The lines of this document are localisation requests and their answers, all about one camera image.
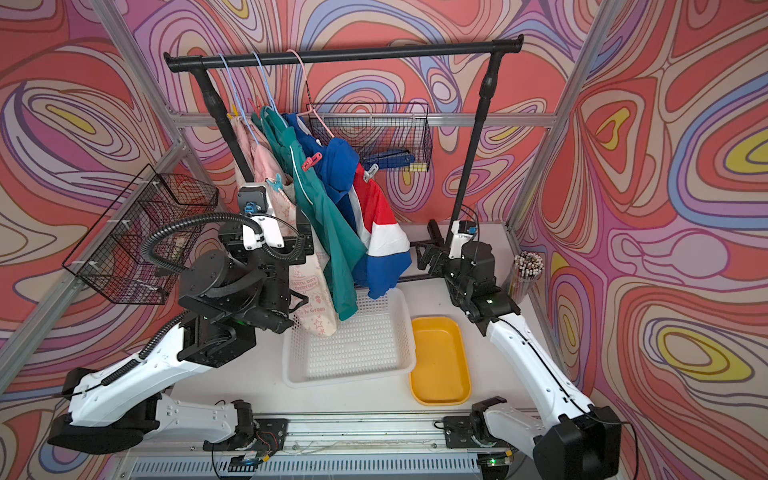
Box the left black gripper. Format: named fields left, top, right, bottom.
left=211, top=201, right=310, bottom=328

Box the pink printed jacket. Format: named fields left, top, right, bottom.
left=230, top=117, right=340, bottom=337

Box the teal clothespin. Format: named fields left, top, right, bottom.
left=266, top=174, right=284, bottom=192

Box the light blue hanger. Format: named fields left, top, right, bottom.
left=218, top=54, right=259, bottom=144

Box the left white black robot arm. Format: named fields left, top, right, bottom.
left=47, top=212, right=314, bottom=455

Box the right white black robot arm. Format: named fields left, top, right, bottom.
left=415, top=241, right=622, bottom=479

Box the pink hanger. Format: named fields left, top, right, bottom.
left=288, top=49, right=335, bottom=139

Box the green jacket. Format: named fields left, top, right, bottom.
left=252, top=106, right=365, bottom=321

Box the cup of coloured pencils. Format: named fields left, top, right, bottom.
left=507, top=251, right=544, bottom=303

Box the blue red white jacket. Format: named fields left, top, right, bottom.
left=284, top=114, right=411, bottom=299

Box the white grey clothespin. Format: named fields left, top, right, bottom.
left=363, top=163, right=379, bottom=183

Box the yellow plastic tray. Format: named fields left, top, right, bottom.
left=409, top=317, right=472, bottom=407

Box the white perforated plastic basket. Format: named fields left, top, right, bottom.
left=282, top=288, right=417, bottom=388

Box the blue brush in basket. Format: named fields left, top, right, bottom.
left=361, top=149, right=415, bottom=170

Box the black clothes rack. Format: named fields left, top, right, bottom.
left=163, top=34, right=524, bottom=301

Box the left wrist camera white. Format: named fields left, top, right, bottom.
left=237, top=183, right=285, bottom=251

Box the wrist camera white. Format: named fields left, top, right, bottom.
left=237, top=183, right=285, bottom=251
left=449, top=220, right=478, bottom=259

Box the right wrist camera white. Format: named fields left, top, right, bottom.
left=449, top=220, right=478, bottom=259

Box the black wire basket back wall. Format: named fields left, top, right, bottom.
left=305, top=100, right=433, bottom=173

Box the black wire basket wall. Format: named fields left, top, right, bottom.
left=62, top=165, right=219, bottom=305
left=305, top=100, right=433, bottom=173

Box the black wire basket left wall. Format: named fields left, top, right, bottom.
left=62, top=165, right=219, bottom=305

